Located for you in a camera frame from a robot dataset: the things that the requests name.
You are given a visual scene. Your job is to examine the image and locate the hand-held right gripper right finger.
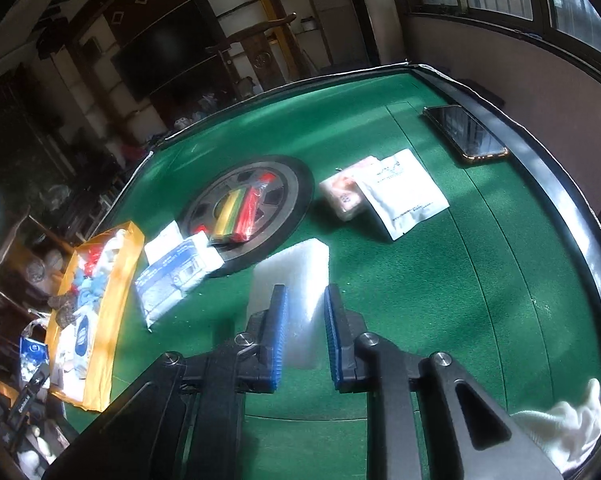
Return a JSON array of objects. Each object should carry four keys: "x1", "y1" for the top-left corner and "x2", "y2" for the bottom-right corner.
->
[{"x1": 323, "y1": 284, "x2": 563, "y2": 480}]

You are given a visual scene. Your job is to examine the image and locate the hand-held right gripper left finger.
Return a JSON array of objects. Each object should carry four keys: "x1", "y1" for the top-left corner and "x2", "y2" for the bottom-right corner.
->
[{"x1": 43, "y1": 284, "x2": 288, "y2": 480}]

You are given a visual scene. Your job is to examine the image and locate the white foam block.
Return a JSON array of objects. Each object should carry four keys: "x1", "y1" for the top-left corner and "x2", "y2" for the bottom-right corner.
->
[{"x1": 248, "y1": 237, "x2": 330, "y2": 372}]

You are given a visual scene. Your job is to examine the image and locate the yellow cardboard box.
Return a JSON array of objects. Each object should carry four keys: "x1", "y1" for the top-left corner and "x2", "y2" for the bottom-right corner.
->
[{"x1": 45, "y1": 221, "x2": 146, "y2": 413}]

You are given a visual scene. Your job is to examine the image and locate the blue cotton ball packet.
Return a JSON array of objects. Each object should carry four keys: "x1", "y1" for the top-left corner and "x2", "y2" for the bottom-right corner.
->
[{"x1": 19, "y1": 336, "x2": 50, "y2": 378}]

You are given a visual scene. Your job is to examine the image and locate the white and blue wipes packet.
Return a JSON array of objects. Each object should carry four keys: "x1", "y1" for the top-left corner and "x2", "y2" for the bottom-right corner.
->
[{"x1": 58, "y1": 310, "x2": 98, "y2": 378}]

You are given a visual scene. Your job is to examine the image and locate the brown woven cloth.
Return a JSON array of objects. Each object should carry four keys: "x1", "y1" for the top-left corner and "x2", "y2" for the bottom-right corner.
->
[{"x1": 48, "y1": 292, "x2": 84, "y2": 331}]

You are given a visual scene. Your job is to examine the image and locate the yellow green red strip packet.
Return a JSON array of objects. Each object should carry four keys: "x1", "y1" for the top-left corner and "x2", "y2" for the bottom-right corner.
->
[{"x1": 208, "y1": 172, "x2": 276, "y2": 247}]

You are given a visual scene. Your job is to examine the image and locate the blue towel with rubber band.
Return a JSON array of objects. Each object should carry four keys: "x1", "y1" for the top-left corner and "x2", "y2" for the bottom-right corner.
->
[{"x1": 73, "y1": 270, "x2": 108, "y2": 311}]

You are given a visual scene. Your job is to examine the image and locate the black round table disc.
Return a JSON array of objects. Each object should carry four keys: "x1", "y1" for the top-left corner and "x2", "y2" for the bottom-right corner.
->
[{"x1": 178, "y1": 155, "x2": 315, "y2": 278}]

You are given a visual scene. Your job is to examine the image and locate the white tissue packet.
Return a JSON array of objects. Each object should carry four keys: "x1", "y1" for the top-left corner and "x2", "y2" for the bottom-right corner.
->
[{"x1": 144, "y1": 220, "x2": 184, "y2": 263}]

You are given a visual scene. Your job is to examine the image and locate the pink packet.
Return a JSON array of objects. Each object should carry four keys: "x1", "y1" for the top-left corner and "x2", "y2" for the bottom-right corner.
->
[{"x1": 319, "y1": 156, "x2": 381, "y2": 222}]

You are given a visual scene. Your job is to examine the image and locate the white flat pouch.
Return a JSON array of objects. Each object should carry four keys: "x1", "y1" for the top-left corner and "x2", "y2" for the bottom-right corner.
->
[{"x1": 354, "y1": 148, "x2": 451, "y2": 242}]

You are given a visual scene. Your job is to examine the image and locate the white fluffy cloth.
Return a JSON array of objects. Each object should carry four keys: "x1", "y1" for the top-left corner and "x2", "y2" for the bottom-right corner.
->
[{"x1": 510, "y1": 377, "x2": 601, "y2": 473}]

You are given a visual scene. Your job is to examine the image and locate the black smartphone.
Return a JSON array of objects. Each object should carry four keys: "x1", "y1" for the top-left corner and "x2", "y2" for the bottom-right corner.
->
[{"x1": 423, "y1": 105, "x2": 510, "y2": 166}]

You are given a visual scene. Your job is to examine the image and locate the wooden chair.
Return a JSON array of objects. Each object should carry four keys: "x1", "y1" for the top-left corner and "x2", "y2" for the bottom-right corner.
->
[{"x1": 205, "y1": 11, "x2": 311, "y2": 96}]

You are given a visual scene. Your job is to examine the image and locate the black television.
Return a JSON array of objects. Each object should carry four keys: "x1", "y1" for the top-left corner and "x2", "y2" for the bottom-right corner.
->
[{"x1": 111, "y1": 0, "x2": 228, "y2": 103}]

